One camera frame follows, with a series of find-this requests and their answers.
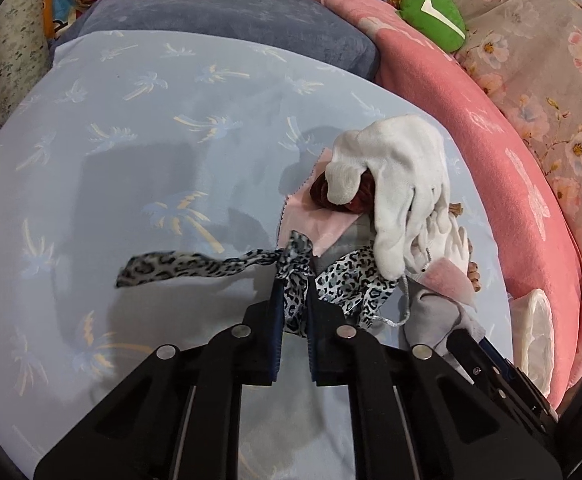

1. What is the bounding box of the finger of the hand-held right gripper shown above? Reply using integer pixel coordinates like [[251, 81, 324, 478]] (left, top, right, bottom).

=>
[[445, 330, 560, 432]]

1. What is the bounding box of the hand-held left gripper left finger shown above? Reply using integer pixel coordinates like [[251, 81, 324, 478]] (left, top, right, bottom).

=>
[[33, 279, 286, 480]]

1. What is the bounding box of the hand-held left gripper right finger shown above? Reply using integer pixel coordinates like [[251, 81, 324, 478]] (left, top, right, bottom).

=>
[[306, 285, 558, 480]]

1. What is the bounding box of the white lined bin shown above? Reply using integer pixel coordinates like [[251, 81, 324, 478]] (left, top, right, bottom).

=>
[[510, 287, 555, 397]]

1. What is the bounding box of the mauve grey drawstring pouch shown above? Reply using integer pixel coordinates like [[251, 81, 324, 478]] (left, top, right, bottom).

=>
[[368, 256, 488, 357]]

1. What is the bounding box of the pink cloth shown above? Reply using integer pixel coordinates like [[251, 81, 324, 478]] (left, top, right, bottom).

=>
[[276, 157, 372, 257]]

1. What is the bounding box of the grey leopard print scarf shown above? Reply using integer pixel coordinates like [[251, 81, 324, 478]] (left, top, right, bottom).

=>
[[116, 230, 318, 339]]

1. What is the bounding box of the white knit glove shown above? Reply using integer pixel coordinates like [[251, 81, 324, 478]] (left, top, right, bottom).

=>
[[405, 209, 472, 273]]

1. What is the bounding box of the dark red scrunchie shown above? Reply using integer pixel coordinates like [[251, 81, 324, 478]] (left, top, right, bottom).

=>
[[307, 170, 376, 215]]

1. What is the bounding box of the white sock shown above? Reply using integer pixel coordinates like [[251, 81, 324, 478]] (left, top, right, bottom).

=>
[[327, 115, 453, 282]]

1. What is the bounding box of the white leopard print cloth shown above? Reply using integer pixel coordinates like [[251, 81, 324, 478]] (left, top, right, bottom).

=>
[[315, 246, 398, 332]]

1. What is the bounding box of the pink blanket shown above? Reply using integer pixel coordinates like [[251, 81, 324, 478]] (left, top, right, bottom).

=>
[[303, 0, 582, 411]]

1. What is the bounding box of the blue grey pillow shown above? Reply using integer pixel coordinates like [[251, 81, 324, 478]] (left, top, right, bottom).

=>
[[75, 0, 380, 82]]

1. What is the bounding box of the floral quilt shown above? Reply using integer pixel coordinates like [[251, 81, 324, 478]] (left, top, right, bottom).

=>
[[445, 0, 582, 286]]

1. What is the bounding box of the green round cushion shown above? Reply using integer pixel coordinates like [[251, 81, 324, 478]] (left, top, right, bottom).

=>
[[397, 0, 467, 54]]

